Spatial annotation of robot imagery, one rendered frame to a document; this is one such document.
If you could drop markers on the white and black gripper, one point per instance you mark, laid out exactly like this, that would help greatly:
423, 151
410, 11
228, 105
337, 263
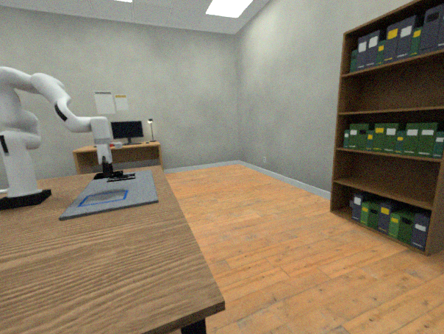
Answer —
104, 154

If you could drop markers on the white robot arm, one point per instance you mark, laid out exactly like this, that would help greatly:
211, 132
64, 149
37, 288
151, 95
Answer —
14, 144

